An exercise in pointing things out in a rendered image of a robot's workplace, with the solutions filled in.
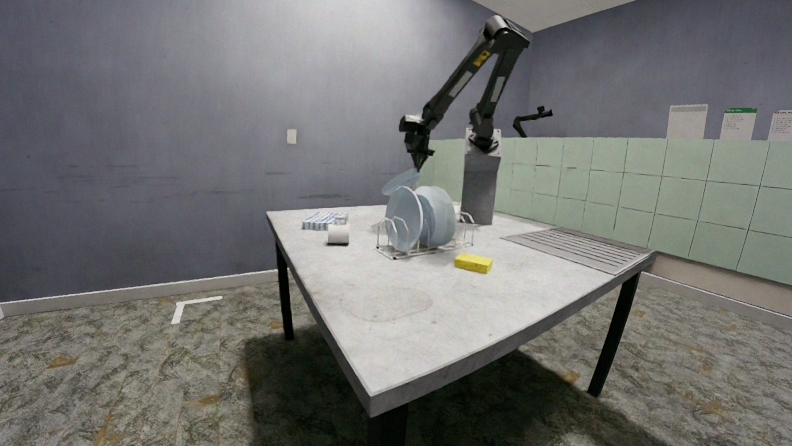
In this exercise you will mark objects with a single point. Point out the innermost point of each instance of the blue and white checkered towel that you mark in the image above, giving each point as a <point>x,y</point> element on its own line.
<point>321,220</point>

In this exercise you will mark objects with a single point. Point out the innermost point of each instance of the yellow sponge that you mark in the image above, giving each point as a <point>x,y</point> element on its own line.
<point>473,263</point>

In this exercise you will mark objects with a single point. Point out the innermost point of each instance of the white mug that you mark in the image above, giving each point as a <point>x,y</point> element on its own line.
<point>338,233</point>

